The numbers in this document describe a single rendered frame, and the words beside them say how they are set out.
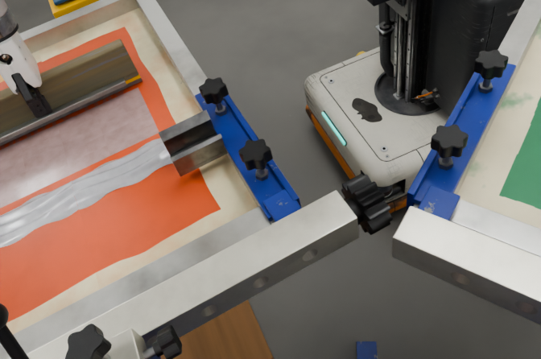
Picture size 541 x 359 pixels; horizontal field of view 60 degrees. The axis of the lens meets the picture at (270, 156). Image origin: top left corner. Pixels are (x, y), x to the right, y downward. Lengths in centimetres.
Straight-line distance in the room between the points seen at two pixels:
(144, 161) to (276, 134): 132
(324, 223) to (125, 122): 48
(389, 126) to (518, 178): 100
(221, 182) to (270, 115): 145
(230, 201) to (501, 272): 39
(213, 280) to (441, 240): 26
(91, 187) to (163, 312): 33
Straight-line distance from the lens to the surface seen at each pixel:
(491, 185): 73
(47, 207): 87
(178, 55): 97
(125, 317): 60
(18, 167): 98
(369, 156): 162
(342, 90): 184
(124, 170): 84
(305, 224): 58
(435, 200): 64
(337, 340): 162
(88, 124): 97
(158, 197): 78
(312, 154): 200
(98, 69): 96
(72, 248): 80
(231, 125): 77
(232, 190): 75
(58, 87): 97
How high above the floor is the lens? 154
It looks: 49 degrees down
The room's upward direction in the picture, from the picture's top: 16 degrees counter-clockwise
